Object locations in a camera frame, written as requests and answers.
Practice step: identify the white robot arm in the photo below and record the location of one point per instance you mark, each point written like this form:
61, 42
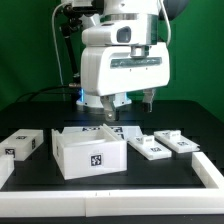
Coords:
143, 14

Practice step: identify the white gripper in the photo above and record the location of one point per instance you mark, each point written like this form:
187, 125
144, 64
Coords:
111, 70

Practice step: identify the white marker base plate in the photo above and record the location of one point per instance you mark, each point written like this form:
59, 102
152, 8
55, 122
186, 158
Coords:
125, 132

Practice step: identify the white door panel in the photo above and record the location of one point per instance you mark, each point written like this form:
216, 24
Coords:
176, 141
147, 146

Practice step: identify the white cabinet top block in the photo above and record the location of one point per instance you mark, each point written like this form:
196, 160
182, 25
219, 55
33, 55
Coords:
21, 144

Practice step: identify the white cabinet body box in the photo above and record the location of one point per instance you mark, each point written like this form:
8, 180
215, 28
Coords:
89, 153

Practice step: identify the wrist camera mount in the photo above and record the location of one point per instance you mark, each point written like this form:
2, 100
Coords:
112, 34

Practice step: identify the white obstacle fence frame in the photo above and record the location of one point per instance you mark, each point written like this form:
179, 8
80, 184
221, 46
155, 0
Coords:
206, 200

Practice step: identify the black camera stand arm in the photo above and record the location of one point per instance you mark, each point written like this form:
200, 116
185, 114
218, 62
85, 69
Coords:
67, 29

